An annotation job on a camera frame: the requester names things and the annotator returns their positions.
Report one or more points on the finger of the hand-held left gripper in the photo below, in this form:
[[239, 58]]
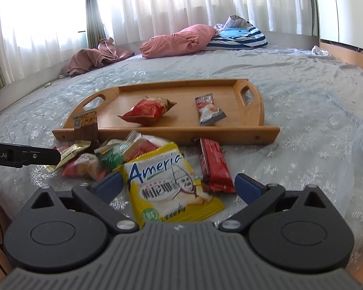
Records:
[[39, 156]]

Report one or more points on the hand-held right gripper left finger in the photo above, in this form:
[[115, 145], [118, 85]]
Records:
[[109, 185]]

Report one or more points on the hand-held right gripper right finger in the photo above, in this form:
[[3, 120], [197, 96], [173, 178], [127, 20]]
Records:
[[247, 185]]

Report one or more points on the gold foil snack packet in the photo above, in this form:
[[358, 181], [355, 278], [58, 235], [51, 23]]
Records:
[[71, 152]]

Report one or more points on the dark red bar packet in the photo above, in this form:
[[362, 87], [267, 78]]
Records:
[[214, 163]]

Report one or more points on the red snack bar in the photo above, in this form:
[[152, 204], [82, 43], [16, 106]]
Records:
[[86, 119]]

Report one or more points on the yellow snack packet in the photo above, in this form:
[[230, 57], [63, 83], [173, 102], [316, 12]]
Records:
[[169, 187]]

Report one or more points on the wooden serving tray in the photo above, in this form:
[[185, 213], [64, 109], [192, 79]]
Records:
[[181, 108]]

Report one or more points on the small red gold packet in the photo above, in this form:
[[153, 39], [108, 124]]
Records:
[[62, 149]]

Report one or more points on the green snack packet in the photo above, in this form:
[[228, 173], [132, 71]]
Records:
[[112, 157]]

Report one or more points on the red white snack packet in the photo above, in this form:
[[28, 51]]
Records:
[[84, 164]]

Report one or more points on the red puffed snack packet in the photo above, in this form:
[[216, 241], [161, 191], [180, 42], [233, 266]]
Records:
[[145, 110]]

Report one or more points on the red grey coffee sachet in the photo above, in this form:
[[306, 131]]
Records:
[[208, 108]]

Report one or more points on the mauve blanket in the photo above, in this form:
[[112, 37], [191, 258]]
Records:
[[87, 57]]

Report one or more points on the blue striped pillow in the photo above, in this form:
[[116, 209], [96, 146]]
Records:
[[239, 40]]

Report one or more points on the white plastic bag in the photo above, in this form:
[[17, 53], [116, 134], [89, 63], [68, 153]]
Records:
[[320, 51]]

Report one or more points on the pink pillow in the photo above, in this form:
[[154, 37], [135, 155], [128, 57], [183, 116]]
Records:
[[175, 42]]

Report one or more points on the floral cloth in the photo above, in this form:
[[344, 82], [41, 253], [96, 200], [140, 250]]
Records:
[[234, 21]]

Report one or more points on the wooden headboard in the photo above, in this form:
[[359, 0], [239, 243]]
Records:
[[351, 54]]

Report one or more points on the white sheer curtain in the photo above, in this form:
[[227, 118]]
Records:
[[169, 0]]

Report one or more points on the white wardrobe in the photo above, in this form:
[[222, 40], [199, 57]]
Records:
[[344, 6]]

